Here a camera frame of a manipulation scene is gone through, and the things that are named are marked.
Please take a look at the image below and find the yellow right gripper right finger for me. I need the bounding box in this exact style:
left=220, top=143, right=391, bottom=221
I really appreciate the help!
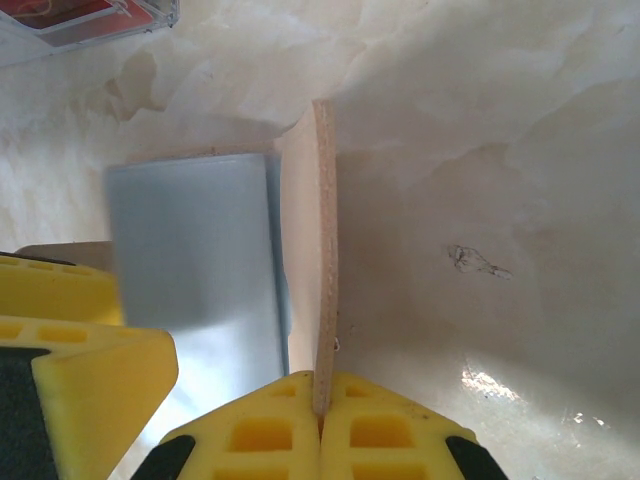
left=319, top=370, right=507, bottom=480

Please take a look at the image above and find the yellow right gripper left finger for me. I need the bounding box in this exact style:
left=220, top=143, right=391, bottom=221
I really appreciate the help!
left=142, top=370, right=321, bottom=480

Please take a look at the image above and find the red card with white lettering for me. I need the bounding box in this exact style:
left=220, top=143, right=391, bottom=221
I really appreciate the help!
left=9, top=0, right=154, bottom=49

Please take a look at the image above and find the clear acrylic card tray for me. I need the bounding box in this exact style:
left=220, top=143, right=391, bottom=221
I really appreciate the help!
left=0, top=0, right=181, bottom=69

